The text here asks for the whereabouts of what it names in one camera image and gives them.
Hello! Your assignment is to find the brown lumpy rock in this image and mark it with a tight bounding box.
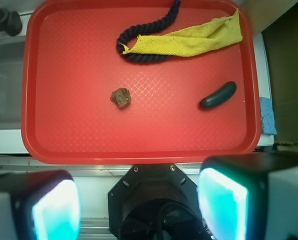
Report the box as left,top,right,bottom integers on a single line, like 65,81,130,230
110,88,131,109

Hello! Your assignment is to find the red plastic tray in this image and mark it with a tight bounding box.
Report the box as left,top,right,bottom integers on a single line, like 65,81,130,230
21,0,261,165

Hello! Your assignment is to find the blue sponge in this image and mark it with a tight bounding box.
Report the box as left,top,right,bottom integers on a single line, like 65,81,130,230
260,97,277,136

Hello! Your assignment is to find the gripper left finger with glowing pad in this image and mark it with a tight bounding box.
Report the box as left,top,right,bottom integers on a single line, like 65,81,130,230
0,170,82,240

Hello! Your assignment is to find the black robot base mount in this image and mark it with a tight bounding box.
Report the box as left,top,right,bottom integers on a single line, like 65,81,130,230
108,164,211,240

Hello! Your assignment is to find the dark navy rope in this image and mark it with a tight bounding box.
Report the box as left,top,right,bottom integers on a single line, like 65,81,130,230
116,0,181,65

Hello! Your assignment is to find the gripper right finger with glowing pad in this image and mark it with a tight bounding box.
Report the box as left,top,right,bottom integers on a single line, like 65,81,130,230
197,152,298,240

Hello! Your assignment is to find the black faucet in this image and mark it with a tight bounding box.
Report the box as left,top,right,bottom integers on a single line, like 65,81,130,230
0,7,22,37

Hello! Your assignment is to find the yellow cloth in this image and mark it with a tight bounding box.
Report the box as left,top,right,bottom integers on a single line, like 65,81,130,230
117,9,243,58

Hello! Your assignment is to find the metal sink basin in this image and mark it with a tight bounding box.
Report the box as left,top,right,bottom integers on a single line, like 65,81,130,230
0,41,24,130

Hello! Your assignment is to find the dark green plastic pickle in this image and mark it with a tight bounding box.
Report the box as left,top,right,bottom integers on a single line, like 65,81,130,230
200,81,237,109

